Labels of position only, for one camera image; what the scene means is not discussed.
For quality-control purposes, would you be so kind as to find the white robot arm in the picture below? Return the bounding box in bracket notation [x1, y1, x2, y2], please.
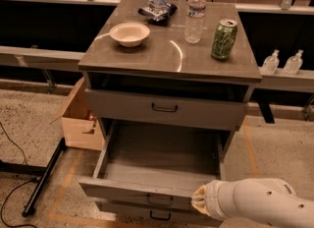
[191, 178, 314, 228]

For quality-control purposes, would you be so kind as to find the green soda can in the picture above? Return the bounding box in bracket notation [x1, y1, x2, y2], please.
[211, 19, 237, 60]

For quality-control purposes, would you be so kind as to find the blue chip bag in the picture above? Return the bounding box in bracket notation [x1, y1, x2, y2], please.
[138, 0, 178, 22]

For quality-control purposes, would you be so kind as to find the grey top drawer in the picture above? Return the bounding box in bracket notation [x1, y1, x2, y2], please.
[85, 88, 245, 131]

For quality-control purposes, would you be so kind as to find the cardboard box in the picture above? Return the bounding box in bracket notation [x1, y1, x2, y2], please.
[51, 78, 105, 150]

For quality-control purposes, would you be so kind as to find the grey metal shelf rail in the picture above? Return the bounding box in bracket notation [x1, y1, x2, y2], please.
[0, 46, 83, 72]

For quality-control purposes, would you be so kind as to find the black floor cable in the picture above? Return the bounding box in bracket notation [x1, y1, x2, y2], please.
[0, 122, 42, 228]

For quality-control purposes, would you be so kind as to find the black floor stand bar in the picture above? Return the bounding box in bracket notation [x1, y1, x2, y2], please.
[0, 138, 66, 217]

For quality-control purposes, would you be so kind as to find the grey drawer cabinet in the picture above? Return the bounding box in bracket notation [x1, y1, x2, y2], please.
[78, 0, 261, 143]

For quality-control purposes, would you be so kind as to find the right sanitizer bottle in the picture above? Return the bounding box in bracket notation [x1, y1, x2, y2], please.
[284, 49, 303, 75]

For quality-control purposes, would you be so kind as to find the white bowl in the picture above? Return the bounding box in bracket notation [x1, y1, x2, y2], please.
[109, 23, 150, 47]

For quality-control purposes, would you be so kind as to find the sanitizer bottle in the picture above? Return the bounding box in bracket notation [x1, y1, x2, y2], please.
[261, 49, 279, 75]
[284, 49, 303, 75]

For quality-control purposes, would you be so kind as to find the clear water bottle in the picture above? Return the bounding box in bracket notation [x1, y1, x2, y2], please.
[184, 0, 206, 44]

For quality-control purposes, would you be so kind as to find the grey bottom drawer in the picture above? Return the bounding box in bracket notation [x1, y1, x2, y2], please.
[95, 200, 222, 227]

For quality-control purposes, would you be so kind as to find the left sanitizer bottle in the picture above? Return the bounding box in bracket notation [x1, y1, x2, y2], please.
[261, 49, 279, 75]

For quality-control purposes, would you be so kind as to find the grey drawer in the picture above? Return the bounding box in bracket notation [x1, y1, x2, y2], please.
[85, 88, 245, 131]
[95, 200, 222, 227]
[79, 121, 221, 211]

